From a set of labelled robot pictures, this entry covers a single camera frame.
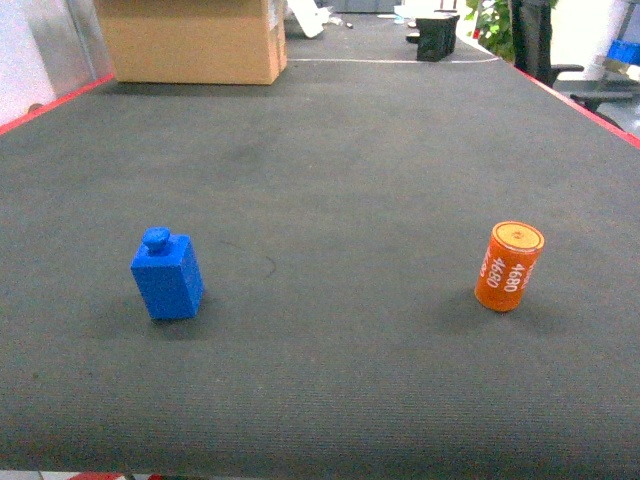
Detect blue block part with knob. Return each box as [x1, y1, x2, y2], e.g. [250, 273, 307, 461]
[130, 226, 204, 320]

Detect orange cylindrical cap 4680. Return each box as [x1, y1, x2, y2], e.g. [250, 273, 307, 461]
[474, 221, 545, 312]

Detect brown cardboard box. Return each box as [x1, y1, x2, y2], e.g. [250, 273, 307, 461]
[94, 1, 287, 85]

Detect white flat object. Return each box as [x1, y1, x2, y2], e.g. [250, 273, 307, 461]
[287, 0, 327, 38]

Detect black stacked blocks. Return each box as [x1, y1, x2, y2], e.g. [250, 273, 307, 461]
[405, 12, 460, 62]

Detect green potted plant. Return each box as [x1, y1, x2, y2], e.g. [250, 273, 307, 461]
[465, 0, 515, 63]

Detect black office chair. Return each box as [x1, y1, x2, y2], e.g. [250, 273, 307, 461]
[508, 1, 633, 119]

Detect blue bin in background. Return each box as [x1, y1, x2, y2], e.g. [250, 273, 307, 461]
[606, 40, 640, 66]

